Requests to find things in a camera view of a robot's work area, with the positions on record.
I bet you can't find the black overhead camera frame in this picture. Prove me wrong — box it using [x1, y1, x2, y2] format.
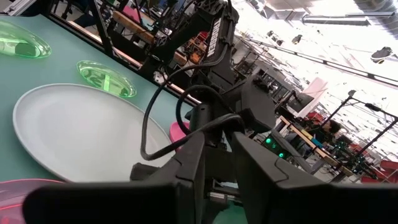
[320, 89, 398, 156]

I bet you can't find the long ceiling light strip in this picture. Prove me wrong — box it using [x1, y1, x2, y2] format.
[236, 34, 398, 88]

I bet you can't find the large white plate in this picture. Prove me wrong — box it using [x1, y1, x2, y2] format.
[12, 83, 174, 184]

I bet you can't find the white panel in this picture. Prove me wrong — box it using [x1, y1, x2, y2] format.
[298, 77, 329, 118]

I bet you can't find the dark background monitor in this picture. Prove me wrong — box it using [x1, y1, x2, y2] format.
[287, 91, 315, 114]

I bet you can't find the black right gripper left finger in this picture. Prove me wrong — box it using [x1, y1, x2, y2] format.
[22, 133, 206, 224]

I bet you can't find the person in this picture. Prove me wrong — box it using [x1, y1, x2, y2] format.
[310, 119, 343, 147]

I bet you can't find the long black arm cable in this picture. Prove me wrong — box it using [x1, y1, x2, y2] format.
[139, 43, 246, 161]

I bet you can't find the wooden-edged background table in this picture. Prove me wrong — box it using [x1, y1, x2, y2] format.
[278, 115, 354, 177]

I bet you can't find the wooden workbench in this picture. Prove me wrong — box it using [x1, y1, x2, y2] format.
[112, 11, 156, 44]

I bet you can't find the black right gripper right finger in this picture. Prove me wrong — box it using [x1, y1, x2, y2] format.
[232, 131, 398, 224]

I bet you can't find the looped black arm cable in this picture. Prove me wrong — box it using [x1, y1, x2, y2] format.
[175, 84, 236, 136]

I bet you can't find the red chair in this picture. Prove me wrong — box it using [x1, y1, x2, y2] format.
[362, 160, 398, 184]

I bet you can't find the black rig frame post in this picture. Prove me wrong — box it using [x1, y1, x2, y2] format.
[90, 0, 116, 57]

